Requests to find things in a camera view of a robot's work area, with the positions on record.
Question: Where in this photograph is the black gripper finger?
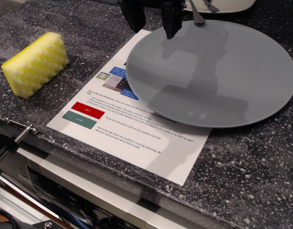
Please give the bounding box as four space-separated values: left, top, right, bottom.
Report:
119 0 146 33
161 0 184 39

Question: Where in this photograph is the yellow sponge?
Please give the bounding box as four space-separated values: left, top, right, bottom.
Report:
1 32 69 99

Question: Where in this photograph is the grey round plate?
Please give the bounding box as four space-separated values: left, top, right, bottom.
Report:
126 20 293 128

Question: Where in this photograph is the white bowl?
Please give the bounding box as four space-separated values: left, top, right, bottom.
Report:
192 0 256 13

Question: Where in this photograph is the laminated dishwasher instruction sheet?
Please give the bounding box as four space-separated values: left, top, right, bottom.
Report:
48 30 210 186

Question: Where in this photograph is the metal clamp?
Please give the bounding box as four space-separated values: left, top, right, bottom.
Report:
0 117 39 163

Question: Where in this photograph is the stainless steel dishwasher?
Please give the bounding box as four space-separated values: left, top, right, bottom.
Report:
0 145 235 229

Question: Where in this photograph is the metal spoon handle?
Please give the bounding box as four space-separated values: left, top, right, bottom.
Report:
189 0 205 24

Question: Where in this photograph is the metal fork handle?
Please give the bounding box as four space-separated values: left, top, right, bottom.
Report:
203 0 220 12

